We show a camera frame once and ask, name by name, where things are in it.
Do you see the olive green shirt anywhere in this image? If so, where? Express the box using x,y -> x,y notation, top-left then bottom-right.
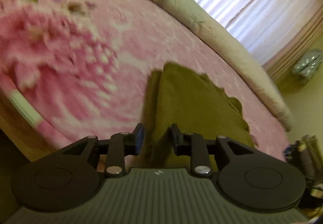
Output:
132,63 -> 254,168

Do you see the pink window curtain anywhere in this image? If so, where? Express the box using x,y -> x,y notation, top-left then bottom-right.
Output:
195,0 -> 322,80

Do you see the pink rose floral blanket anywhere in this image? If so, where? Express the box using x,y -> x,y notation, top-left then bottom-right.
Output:
1,0 -> 287,161

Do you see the beige and grey duvet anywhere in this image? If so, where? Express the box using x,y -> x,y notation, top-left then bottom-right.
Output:
151,0 -> 294,131

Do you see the silver patterned bag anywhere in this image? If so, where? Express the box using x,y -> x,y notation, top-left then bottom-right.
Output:
292,48 -> 322,80

